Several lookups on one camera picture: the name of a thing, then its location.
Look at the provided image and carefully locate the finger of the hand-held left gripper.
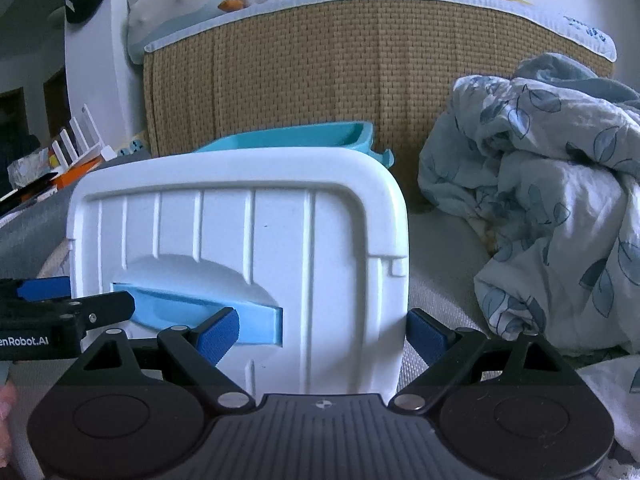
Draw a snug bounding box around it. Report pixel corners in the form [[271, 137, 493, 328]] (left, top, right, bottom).
[[0, 275, 72, 306], [30, 290, 137, 333]]

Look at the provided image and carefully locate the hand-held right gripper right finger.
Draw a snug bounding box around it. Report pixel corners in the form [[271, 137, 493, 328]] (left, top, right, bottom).
[[390, 309, 583, 415]]

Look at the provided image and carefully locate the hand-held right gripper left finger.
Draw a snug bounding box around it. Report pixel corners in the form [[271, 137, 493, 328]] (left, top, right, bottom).
[[60, 306, 257, 415]]

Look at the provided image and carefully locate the white bin lid blue handle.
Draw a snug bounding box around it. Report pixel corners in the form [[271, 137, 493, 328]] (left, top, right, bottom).
[[66, 146, 411, 401]]

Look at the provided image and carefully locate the teal plastic storage bin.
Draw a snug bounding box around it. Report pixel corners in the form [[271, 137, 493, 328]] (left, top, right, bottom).
[[192, 121, 396, 168]]

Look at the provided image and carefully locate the person's left hand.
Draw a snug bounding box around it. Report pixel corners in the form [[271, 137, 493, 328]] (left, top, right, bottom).
[[0, 381, 19, 467]]

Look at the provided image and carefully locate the black tablet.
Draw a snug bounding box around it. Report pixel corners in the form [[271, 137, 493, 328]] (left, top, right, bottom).
[[0, 172, 60, 216]]

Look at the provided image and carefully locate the orange flat box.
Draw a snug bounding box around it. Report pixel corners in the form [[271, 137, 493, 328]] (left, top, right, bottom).
[[52, 157, 103, 188]]

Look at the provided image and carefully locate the clear plastic bag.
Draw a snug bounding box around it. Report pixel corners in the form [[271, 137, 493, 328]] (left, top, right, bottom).
[[9, 155, 53, 188]]

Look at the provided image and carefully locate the white router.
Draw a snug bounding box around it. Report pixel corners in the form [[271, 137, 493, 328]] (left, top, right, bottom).
[[50, 104, 118, 168]]

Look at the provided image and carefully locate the leaf print blanket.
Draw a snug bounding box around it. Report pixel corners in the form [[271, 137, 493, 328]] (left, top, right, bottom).
[[417, 52, 640, 441]]

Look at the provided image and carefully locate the woven rattan headboard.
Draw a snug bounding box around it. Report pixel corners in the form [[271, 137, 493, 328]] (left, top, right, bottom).
[[142, 0, 617, 211]]

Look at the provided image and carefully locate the light blue pillow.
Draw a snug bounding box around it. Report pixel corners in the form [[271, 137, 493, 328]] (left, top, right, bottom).
[[126, 0, 226, 66]]

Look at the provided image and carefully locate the grey padded bed rail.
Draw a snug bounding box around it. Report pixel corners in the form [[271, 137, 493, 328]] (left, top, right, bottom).
[[0, 150, 151, 281]]

